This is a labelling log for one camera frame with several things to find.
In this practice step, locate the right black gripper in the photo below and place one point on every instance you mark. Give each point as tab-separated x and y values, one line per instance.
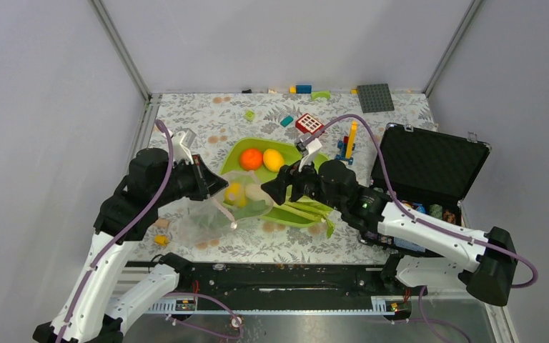
288	175

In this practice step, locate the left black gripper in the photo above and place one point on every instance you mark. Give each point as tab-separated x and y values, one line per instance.
207	182

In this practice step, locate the green toy cucumber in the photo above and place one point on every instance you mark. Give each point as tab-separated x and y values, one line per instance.
215	217

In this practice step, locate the clear zip top bag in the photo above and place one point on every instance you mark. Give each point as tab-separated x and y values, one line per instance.
188	236

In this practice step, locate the yellow toy lemon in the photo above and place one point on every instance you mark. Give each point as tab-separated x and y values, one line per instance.
272	160

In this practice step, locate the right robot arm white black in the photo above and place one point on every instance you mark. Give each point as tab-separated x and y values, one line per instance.
487	260

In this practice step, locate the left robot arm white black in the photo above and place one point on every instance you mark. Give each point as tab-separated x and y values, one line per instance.
153	181

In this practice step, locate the white green toy leek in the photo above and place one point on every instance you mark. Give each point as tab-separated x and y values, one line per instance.
303	213

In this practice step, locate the yellow blue brick tower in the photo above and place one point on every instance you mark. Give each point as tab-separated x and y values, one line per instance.
346	146

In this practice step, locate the tan wooden cylinder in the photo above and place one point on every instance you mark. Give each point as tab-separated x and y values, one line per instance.
162	223

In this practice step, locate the orange toy fruit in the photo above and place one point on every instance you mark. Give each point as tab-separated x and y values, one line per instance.
251	159

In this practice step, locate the floral table mat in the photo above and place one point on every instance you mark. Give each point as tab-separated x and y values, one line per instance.
219	123

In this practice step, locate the red white window brick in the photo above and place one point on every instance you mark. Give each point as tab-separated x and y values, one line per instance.
307	124

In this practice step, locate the green plastic tray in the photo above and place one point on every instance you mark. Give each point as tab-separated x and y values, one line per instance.
290	156

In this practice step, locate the small yellow brick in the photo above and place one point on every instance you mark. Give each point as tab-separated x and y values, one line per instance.
161	240

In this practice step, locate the teal small brick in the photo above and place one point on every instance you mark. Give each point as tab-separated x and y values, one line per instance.
287	121

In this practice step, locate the small green brick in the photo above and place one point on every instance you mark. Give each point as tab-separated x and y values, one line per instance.
249	115

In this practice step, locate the green arch brick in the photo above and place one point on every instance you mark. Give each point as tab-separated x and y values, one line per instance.
320	95

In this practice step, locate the grey brick baseplate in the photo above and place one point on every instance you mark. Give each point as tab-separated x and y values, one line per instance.
375	98

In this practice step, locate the blue yellow brick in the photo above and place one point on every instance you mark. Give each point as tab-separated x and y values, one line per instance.
301	89

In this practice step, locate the black poker chip case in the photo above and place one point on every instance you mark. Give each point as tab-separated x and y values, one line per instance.
429	171

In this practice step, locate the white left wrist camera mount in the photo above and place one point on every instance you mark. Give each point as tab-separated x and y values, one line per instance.
182	141

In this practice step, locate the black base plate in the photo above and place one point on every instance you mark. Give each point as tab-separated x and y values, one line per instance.
320	289

